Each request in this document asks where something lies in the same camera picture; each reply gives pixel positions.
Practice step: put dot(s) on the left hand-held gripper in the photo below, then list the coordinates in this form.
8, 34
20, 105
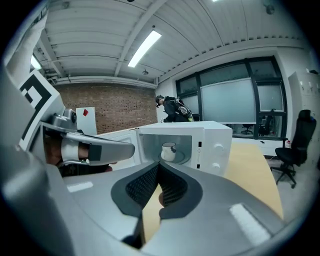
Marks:
47, 107

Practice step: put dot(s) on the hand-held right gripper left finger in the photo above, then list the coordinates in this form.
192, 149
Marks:
100, 195

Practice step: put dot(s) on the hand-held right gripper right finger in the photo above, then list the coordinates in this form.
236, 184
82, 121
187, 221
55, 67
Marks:
212, 212

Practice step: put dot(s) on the white mug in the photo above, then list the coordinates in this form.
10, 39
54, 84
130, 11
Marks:
167, 152

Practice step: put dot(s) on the white microwave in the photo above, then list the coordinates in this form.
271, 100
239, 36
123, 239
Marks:
175, 127

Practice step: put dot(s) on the person's left hand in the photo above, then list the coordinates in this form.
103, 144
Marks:
52, 152

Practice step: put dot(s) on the white board with red diamond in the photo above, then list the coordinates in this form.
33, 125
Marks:
87, 125

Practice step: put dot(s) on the round ceiling detector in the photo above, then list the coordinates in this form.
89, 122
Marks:
145, 72
270, 9

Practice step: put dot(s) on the black framed window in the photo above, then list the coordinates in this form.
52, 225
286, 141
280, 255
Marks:
225, 100

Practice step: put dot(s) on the black office chair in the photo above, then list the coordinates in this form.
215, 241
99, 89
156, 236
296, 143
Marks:
303, 130

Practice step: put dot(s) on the person's cream printed shirt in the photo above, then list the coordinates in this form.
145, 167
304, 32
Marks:
27, 45

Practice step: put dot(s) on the white lockers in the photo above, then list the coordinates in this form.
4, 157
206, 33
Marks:
305, 85

